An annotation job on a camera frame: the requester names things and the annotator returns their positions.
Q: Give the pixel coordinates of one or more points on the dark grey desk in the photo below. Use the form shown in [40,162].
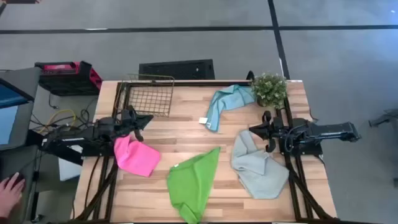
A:
[18,158]

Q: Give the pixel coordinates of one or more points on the black clamp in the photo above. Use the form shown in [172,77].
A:
[250,76]

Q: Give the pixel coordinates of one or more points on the grey chair base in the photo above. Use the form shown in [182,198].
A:
[382,119]

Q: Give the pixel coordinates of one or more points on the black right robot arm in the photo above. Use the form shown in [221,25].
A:
[329,130]

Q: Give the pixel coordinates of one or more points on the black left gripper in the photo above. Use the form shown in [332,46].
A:
[127,119]

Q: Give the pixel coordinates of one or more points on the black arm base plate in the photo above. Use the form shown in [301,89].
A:
[96,152]
[314,151]

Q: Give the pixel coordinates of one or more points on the person's hand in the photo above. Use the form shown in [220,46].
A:
[9,196]

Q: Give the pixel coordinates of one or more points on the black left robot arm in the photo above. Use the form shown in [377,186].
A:
[77,140]

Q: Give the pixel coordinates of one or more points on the computer monitor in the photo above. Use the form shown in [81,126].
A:
[9,118]

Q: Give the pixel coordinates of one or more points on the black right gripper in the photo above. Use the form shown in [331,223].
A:
[276,130]

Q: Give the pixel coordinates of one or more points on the black aluminium table frame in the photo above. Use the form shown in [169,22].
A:
[202,83]

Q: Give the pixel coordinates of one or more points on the light blue microfiber towel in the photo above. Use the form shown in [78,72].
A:
[227,99]

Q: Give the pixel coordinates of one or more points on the red and black case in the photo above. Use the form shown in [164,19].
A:
[68,81]

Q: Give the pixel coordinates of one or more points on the potted green plant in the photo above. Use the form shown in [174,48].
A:
[269,90]

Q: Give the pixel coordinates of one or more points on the green microfiber towel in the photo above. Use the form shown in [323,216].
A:
[192,183]

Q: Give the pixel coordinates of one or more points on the black perforated computer case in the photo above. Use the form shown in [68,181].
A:
[177,70]

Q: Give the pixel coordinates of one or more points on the pink microfiber towel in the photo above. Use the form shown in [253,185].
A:
[136,158]

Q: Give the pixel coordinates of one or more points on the grey microfiber towel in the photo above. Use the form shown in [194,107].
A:
[258,174]

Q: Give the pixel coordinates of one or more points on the white box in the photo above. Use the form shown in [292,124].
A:
[70,169]

